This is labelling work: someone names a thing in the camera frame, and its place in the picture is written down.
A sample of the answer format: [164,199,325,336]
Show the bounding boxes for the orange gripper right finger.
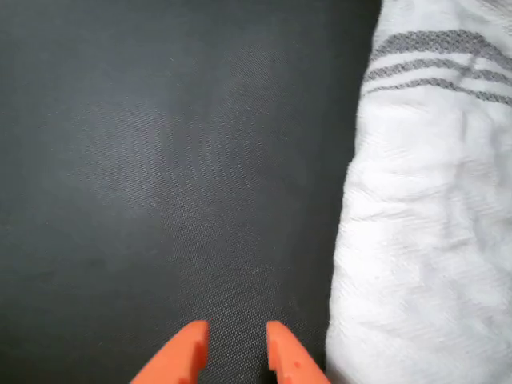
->
[266,320,333,384]

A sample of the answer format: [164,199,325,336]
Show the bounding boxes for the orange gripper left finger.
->
[129,319,210,384]

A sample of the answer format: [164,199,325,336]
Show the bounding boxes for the white towel with grey stripes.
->
[325,0,512,384]

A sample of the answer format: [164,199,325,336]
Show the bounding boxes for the dark desk mat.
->
[0,0,382,384]

